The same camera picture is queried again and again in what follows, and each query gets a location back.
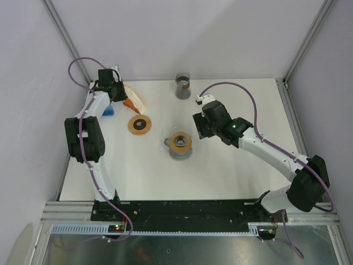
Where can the orange coffee filter pack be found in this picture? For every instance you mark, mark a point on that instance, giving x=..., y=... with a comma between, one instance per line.
x=134, y=101

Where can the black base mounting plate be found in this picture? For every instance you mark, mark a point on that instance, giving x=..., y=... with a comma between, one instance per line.
x=196, y=214

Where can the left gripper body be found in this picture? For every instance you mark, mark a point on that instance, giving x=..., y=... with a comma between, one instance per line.
x=119, y=91

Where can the glass coffee server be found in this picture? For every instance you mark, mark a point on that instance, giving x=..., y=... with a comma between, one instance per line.
x=180, y=156

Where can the white slotted cable duct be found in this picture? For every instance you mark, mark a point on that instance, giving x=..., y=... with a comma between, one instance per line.
x=115, y=229

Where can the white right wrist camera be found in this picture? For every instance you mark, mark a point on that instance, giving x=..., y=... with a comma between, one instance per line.
x=205, y=99

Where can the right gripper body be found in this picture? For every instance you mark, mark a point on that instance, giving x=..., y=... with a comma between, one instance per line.
x=212, y=127

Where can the grey glass carafe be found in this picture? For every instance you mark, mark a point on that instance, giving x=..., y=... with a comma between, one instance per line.
x=183, y=90

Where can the blue plastic dripper cone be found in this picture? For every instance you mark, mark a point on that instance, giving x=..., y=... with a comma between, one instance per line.
x=109, y=111

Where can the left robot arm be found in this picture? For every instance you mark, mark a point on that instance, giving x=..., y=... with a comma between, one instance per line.
x=84, y=136

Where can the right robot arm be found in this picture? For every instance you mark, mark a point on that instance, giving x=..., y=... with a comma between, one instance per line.
x=308, y=176

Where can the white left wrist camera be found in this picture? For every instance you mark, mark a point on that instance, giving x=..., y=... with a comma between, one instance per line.
x=116, y=73

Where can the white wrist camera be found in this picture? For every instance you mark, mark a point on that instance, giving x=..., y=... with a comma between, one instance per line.
x=205, y=99
x=116, y=73

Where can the aluminium frame rail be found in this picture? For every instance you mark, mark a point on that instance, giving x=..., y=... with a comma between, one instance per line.
x=90, y=211

